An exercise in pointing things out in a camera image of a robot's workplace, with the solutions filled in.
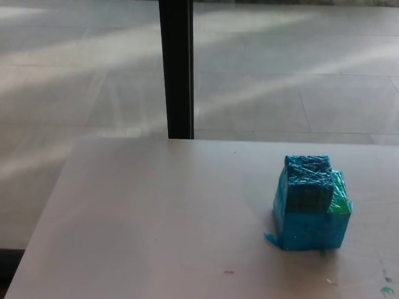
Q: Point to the small blue taped cube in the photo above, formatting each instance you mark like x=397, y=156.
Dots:
x=307, y=180

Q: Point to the big blue green taped cube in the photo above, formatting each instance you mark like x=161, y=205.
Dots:
x=308, y=229

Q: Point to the black vertical post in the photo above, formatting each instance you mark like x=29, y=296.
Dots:
x=176, y=68

